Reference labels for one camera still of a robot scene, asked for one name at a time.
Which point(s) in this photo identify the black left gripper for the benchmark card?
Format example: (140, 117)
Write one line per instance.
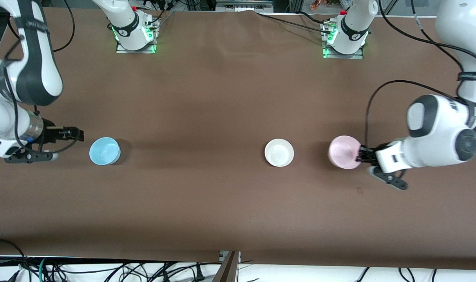
(368, 154)

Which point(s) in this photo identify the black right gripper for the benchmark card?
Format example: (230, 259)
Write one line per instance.
(49, 133)

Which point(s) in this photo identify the pink bowl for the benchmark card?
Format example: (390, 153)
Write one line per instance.
(341, 152)

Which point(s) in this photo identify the light blue bowl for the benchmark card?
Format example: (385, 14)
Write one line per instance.
(104, 151)

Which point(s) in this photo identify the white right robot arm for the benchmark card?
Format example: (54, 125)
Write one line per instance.
(46, 78)

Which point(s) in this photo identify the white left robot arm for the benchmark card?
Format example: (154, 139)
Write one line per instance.
(437, 125)

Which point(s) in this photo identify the white bowl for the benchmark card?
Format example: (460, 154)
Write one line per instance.
(279, 152)

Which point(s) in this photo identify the brown table cover sheet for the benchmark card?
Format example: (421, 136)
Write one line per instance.
(222, 203)

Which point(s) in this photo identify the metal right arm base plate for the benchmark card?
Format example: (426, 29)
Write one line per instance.
(122, 51)

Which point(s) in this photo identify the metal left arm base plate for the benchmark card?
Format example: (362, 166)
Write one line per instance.
(357, 55)

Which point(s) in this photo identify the grey metal post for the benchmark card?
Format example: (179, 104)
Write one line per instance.
(227, 270)

